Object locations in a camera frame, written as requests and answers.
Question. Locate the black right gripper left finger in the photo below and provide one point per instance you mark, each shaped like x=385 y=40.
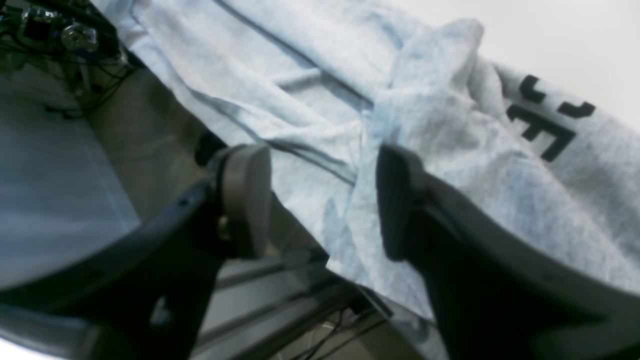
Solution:
x=146 y=295

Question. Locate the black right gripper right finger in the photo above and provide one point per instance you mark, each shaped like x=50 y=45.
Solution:
x=493 y=296

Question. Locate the grey T-shirt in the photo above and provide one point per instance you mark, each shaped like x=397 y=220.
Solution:
x=478 y=196

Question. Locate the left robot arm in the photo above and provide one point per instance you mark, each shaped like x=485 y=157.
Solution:
x=69 y=41

